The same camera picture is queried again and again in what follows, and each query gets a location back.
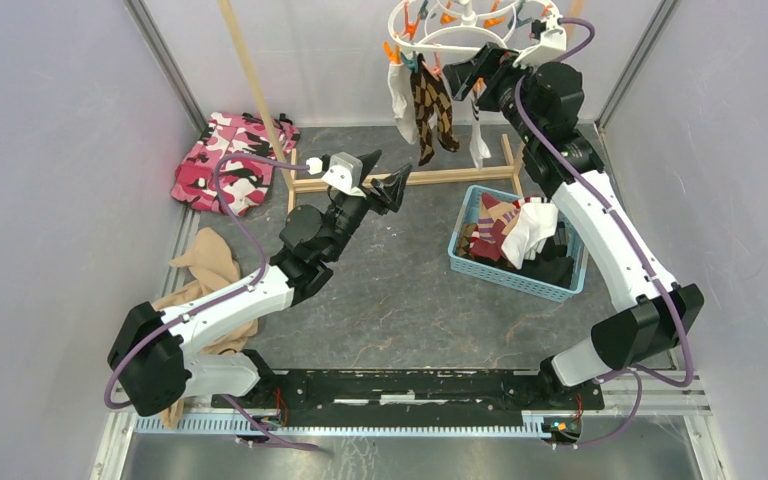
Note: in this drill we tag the white sock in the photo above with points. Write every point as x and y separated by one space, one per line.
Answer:
526 235
402 104
478 148

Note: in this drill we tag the beige cloth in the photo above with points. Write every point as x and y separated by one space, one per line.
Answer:
209 261

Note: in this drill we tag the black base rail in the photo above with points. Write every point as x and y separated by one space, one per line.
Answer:
413 398

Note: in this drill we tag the red striped sock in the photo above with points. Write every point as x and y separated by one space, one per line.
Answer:
495 220

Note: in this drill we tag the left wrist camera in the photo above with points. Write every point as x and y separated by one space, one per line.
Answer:
340 171

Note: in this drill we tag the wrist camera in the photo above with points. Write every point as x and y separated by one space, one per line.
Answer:
551 42
340 171

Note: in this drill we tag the pink clothespin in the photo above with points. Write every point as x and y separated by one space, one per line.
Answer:
435 68

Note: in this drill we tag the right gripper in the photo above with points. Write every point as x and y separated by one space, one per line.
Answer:
492 63

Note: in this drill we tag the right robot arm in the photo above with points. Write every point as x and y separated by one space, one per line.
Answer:
654 312

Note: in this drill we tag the white plastic clip hanger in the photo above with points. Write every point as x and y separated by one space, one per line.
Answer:
428 27

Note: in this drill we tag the wooden drying rack frame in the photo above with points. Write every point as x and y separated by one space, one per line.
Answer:
299 180

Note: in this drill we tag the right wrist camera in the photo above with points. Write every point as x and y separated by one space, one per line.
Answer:
551 42

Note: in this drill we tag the pink camouflage cloth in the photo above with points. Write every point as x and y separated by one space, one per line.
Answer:
244 182

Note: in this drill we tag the blue plastic basket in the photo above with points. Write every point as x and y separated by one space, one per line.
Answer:
557 273

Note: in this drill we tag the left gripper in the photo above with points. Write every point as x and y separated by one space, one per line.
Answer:
391 189

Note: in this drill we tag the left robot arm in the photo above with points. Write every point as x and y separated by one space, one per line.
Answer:
158 356

